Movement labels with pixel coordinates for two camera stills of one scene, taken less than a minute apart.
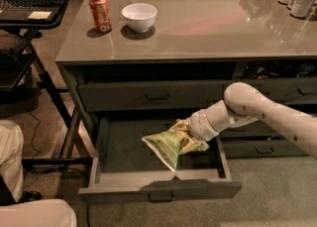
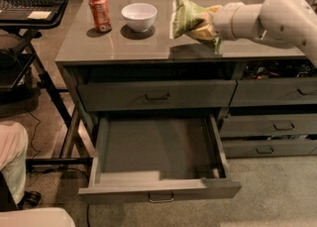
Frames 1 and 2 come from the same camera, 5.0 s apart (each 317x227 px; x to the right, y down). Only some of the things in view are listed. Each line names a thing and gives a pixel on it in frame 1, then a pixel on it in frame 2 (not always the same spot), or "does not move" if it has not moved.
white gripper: [200, 125] to [223, 20]
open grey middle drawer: [124, 168] does not move
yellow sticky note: [40, 15] does not move
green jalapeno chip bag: [167, 144] to [185, 15]
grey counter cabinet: [167, 45] does not move
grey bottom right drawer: [261, 148] does not move
